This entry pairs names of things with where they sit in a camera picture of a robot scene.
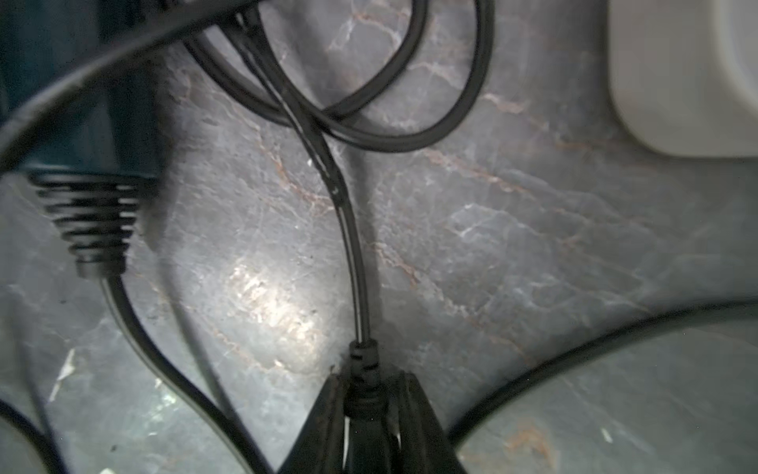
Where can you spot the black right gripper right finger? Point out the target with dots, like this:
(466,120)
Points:
(421,445)

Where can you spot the white square power strip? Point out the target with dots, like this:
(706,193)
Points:
(683,75)

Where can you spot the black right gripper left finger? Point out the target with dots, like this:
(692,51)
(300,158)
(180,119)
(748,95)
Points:
(319,446)

